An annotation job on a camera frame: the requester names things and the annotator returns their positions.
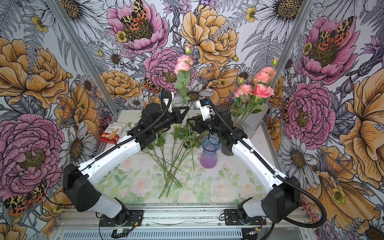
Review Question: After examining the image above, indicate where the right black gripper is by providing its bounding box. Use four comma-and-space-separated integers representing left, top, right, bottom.
186, 115, 222, 135

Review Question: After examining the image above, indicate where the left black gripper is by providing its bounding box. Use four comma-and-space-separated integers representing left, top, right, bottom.
153, 106, 190, 133

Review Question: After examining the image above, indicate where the blue purple glass vase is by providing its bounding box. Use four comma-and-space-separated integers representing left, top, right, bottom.
200, 135, 221, 169

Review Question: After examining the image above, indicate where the pink rose stem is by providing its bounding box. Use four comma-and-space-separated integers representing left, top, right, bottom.
244, 84, 275, 121
231, 77, 254, 125
252, 58, 279, 86

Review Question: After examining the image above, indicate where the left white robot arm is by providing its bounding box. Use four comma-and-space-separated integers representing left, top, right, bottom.
63, 90, 190, 226

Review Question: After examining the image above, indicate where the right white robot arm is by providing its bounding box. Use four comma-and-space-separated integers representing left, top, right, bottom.
187, 98, 301, 226

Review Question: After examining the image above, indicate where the pink rose bunch on table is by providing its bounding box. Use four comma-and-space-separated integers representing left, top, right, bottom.
144, 124, 208, 198

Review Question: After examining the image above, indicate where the silver metal box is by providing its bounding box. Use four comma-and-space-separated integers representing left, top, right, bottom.
241, 103, 269, 139

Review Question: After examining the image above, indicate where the red white snack box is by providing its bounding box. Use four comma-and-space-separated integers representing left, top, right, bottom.
100, 122, 126, 144

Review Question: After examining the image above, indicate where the white vent grille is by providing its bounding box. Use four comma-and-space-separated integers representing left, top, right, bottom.
56, 228, 243, 240

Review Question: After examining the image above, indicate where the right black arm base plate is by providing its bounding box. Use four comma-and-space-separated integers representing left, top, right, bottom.
224, 209, 267, 227

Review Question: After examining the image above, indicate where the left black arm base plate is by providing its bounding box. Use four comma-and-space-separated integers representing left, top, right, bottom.
100, 210, 144, 227

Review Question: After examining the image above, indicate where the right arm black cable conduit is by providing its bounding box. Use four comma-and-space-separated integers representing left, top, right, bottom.
205, 97, 328, 229

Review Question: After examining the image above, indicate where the aluminium front rail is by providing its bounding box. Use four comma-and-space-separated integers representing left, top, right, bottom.
53, 205, 313, 230

